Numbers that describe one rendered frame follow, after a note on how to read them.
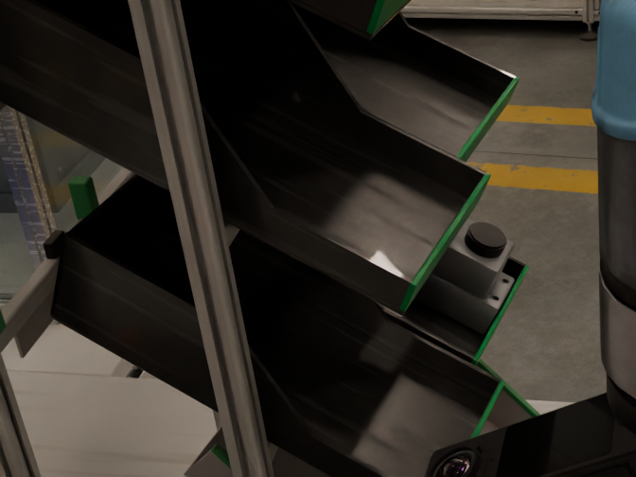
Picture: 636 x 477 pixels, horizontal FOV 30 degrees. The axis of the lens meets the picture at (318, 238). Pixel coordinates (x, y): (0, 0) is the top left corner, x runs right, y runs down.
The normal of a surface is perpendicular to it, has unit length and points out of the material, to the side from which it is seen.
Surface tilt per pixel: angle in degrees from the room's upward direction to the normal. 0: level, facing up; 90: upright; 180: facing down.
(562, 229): 0
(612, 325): 90
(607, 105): 88
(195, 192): 90
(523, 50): 0
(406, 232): 25
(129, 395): 0
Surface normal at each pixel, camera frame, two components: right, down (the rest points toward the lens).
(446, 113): 0.26, -0.73
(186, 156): -0.26, 0.51
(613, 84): -0.94, 0.22
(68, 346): -0.13, -0.86
